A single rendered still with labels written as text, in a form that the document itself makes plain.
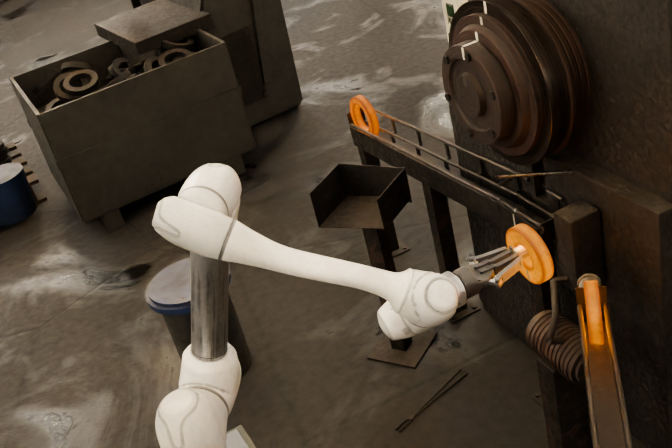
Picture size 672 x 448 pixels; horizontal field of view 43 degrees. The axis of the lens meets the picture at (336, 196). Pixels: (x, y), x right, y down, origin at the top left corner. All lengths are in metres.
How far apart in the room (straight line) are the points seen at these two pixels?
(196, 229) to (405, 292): 0.49
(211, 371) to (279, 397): 0.84
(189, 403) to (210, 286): 0.30
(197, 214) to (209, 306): 0.38
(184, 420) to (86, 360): 1.55
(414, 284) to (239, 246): 0.41
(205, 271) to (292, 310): 1.39
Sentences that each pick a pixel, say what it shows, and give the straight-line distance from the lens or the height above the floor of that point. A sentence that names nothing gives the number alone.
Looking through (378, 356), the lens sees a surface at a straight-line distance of 3.19.
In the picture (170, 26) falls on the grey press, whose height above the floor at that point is 0.80.
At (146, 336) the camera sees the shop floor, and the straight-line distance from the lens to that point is 3.73.
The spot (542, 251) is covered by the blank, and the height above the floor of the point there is 0.87.
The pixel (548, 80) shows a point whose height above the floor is 1.19.
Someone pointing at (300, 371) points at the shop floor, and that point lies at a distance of 3.24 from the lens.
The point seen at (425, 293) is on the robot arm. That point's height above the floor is 0.99.
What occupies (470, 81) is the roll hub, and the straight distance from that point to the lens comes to 2.26.
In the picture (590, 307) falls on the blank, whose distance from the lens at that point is 2.06.
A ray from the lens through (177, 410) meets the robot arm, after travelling 2.26.
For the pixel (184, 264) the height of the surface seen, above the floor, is 0.43.
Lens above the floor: 2.05
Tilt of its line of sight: 29 degrees down
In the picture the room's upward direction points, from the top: 15 degrees counter-clockwise
